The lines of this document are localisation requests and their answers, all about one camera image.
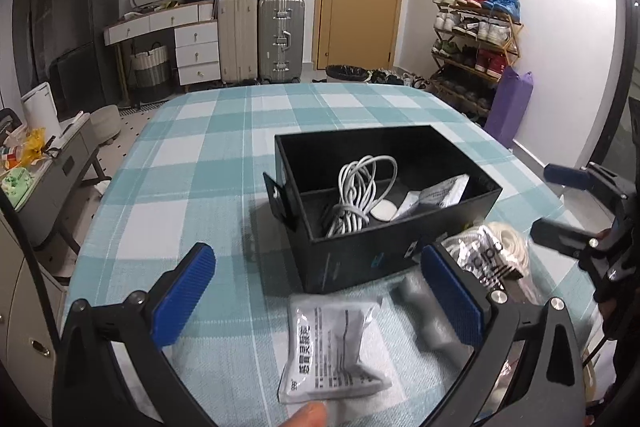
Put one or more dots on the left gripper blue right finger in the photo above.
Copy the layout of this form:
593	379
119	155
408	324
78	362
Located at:
455	291

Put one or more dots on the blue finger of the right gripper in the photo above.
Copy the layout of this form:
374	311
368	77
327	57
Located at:
565	240
579	179

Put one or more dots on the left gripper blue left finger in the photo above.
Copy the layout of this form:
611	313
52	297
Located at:
175	295

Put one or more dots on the adidas bag of shoelaces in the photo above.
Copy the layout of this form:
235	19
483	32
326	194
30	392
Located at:
477	251

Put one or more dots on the white medicine sachet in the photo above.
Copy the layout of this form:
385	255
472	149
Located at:
325	340
442	195

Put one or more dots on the person's thumb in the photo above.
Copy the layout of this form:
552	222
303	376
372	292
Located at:
312	414

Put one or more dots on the white foam piece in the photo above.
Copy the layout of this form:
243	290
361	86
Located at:
431	327

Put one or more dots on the purple bag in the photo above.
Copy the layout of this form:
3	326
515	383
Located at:
509	106

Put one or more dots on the teal checked tablecloth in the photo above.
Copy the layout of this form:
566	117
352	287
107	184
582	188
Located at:
195	175

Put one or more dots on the black cardboard box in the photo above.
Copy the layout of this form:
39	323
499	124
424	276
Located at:
336	193

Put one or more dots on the wooden shoe rack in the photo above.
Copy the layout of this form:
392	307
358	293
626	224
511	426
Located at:
475	42

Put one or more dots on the grey side cabinet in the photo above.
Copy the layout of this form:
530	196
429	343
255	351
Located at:
74	164

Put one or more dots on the round white stool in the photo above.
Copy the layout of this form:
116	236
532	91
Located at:
106	123

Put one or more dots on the white air purifier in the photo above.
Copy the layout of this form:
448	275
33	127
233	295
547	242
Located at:
40	111

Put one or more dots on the woven laundry basket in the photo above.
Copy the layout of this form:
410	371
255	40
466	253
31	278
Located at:
152	74

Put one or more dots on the white drawer desk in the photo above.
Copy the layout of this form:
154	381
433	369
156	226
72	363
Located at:
195	32

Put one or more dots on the beige hard suitcase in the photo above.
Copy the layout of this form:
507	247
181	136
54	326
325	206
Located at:
237	40

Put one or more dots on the silver aluminium suitcase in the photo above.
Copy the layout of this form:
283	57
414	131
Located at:
280	40

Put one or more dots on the dark grey refrigerator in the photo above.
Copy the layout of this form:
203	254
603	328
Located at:
84	65

